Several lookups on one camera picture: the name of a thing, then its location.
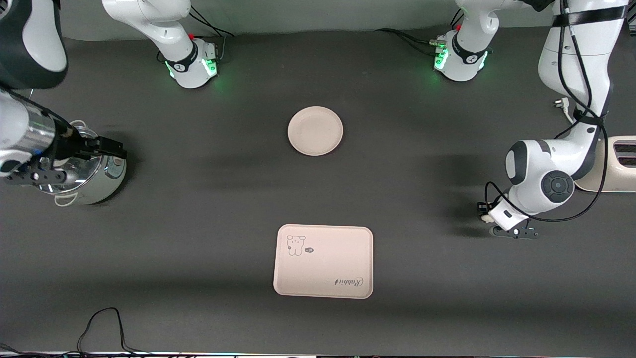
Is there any round cream plate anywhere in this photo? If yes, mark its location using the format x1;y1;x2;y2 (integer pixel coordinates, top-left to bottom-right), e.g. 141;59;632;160
287;106;344;157

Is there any cream tray with rabbit print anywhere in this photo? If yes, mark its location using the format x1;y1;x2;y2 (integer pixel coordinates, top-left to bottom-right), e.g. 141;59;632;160
273;224;374;300

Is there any glass pot lid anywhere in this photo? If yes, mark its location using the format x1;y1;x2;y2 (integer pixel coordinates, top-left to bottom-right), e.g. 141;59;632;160
39;126;103;195

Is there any pale green electric pot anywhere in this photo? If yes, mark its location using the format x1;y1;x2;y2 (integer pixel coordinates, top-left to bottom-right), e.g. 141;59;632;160
52;119;127;207

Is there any dark grey table mat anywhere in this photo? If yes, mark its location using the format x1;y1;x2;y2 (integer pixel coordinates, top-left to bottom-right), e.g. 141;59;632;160
0;22;636;356

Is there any white power plug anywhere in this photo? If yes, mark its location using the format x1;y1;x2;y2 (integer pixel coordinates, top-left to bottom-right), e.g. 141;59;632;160
553;98;575;126

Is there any cream white toaster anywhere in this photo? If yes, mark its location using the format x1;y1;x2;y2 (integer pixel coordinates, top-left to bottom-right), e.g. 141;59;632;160
574;135;636;193

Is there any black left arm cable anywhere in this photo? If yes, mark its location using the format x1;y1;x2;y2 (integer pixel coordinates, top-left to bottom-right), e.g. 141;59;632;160
484;0;609;223

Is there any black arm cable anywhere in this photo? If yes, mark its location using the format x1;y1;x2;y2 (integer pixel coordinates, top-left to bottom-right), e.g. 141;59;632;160
188;5;234;63
484;0;609;223

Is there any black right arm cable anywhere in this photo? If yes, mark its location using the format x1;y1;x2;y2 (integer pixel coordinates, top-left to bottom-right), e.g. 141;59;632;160
188;5;234;63

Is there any black cable loop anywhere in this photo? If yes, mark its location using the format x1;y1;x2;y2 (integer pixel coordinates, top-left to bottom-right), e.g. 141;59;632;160
76;307;150;357

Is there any black base power cable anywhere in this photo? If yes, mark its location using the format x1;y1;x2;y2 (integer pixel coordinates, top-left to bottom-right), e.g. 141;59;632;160
374;28;439;52

